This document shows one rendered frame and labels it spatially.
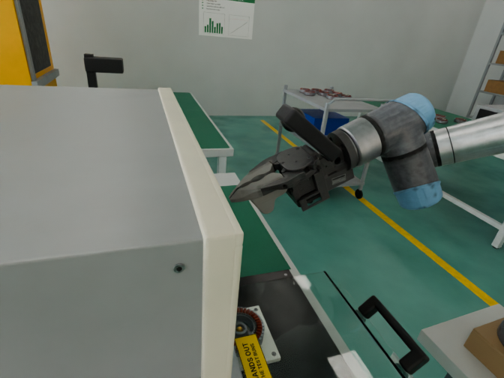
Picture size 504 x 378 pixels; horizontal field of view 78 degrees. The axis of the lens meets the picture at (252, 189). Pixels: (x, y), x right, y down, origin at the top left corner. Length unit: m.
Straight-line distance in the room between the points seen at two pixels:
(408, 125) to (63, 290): 0.51
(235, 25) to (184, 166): 5.52
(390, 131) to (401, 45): 6.91
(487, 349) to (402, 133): 0.62
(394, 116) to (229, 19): 5.25
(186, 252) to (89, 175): 0.11
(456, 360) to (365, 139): 0.65
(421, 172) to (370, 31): 6.40
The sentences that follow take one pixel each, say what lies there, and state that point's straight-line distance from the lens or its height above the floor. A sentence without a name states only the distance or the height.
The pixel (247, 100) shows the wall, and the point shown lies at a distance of 5.93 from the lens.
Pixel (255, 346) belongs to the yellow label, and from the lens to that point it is 0.44.
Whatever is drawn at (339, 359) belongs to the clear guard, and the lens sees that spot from 0.45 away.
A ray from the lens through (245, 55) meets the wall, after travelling 5.81.
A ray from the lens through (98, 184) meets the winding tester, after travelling 0.23.
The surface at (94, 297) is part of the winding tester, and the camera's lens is 0.19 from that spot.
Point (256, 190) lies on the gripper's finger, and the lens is 0.47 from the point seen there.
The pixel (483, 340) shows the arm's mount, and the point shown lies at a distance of 1.00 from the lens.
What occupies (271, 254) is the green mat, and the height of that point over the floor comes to 0.75.
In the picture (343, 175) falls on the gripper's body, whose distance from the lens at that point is 0.55.
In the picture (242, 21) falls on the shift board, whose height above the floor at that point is 1.56.
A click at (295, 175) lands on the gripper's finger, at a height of 1.23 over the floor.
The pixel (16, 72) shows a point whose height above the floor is 0.88.
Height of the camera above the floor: 1.42
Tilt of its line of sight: 27 degrees down
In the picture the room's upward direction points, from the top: 5 degrees clockwise
